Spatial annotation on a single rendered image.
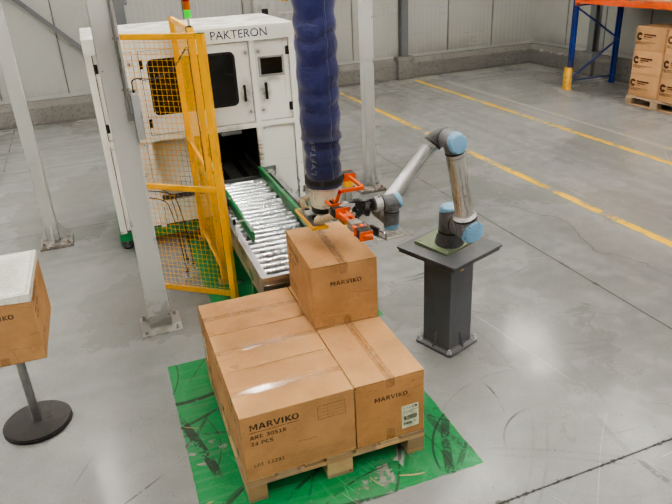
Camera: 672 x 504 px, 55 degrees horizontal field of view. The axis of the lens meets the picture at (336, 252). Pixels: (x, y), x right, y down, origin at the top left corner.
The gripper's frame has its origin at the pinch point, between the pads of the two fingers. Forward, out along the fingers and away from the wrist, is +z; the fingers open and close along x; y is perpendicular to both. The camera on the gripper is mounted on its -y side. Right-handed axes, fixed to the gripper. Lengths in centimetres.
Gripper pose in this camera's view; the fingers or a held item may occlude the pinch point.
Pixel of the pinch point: (341, 212)
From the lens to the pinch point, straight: 358.2
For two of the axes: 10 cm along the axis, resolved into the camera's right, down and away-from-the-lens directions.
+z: -9.3, 2.0, -3.0
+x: -0.5, -9.0, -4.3
